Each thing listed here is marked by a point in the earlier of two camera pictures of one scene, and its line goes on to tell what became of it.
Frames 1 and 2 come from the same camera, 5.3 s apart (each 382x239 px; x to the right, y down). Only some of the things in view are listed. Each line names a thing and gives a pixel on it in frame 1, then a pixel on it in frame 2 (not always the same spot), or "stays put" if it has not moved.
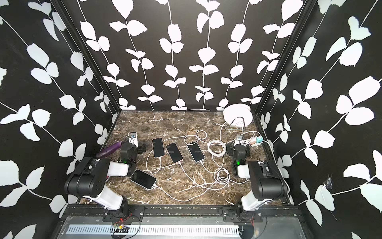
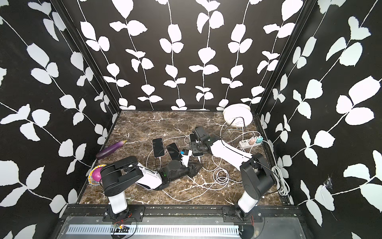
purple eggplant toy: (108, 150) stays put
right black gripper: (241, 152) to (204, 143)
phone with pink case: (174, 153) stays put
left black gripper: (142, 147) to (191, 171)
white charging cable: (223, 170) to (220, 176)
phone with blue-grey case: (158, 147) stays put
